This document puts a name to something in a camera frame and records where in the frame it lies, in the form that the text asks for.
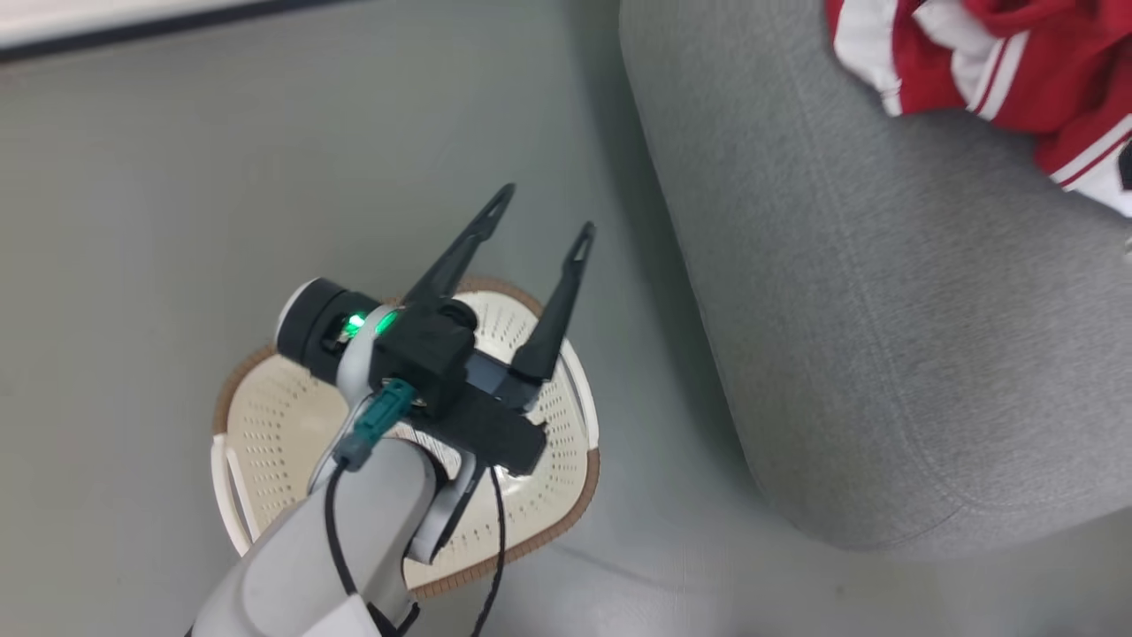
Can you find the red sports jersey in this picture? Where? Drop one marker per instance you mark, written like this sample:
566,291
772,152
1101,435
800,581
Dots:
1017,62

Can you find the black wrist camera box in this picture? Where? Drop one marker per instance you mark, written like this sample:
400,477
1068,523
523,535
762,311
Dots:
433,363

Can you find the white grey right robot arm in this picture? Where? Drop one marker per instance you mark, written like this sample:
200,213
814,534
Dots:
309,548

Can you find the white and dark baseboard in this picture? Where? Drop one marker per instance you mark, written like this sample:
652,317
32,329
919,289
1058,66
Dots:
133,22

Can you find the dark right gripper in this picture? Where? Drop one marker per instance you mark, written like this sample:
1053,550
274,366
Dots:
508,382

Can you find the white perforated basket brown rim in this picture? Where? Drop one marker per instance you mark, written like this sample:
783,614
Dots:
539,478

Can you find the grey fabric sofa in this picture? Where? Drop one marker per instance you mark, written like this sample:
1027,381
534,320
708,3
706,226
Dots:
884,310

